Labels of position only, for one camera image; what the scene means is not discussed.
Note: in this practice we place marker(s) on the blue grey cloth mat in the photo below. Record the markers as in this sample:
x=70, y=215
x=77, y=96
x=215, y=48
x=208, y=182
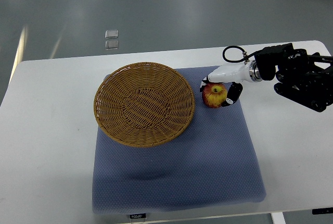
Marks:
x=212, y=162

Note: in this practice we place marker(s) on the black table label tag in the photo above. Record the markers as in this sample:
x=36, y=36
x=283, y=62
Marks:
x=138, y=216

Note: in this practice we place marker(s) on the red yellow apple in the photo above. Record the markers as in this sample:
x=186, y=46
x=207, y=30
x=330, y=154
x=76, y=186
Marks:
x=214, y=94

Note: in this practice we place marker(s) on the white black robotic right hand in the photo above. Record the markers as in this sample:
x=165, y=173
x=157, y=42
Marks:
x=231, y=75

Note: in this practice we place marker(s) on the lower clear floor tile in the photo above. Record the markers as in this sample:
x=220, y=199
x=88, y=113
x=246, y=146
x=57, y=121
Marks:
x=111, y=44

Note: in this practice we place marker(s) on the brown wicker basket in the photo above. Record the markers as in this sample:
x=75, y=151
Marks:
x=144, y=104

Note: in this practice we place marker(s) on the clear floor tile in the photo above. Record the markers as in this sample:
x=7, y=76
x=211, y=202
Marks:
x=111, y=34
x=111, y=44

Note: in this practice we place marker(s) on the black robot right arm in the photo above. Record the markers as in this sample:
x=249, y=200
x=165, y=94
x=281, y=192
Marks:
x=302, y=78

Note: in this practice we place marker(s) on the upper clear floor tile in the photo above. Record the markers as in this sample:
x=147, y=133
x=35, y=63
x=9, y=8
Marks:
x=111, y=34

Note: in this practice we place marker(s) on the black table control panel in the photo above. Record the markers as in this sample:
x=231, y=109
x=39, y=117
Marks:
x=321, y=211

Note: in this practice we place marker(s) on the white table leg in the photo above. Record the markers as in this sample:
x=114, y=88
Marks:
x=278, y=218

